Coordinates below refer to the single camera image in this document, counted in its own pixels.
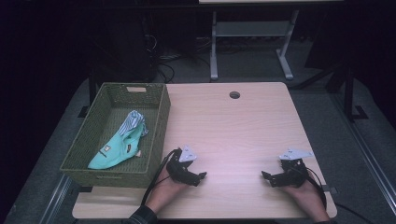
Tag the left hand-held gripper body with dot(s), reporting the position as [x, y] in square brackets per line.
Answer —
[180, 169]

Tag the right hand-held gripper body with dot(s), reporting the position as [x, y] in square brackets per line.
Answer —
[292, 174]

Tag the teal baby bib striped trim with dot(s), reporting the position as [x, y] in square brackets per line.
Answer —
[116, 149]

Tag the green woven basket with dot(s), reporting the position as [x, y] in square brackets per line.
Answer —
[102, 130]

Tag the person's left hand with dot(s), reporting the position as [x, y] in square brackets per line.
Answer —
[163, 193]

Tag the person's right hand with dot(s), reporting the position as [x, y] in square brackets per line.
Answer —
[311, 200]

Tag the grey table clamp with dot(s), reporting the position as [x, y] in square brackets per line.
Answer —
[330, 189]

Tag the black metal stand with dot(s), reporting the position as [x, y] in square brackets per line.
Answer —
[350, 93]

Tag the metal floor rail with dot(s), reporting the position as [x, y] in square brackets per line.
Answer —
[56, 199]
[367, 155]

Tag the black metal post with foot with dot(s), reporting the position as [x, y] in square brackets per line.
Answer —
[91, 90]

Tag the white metal desk frame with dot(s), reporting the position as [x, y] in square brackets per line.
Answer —
[249, 29]

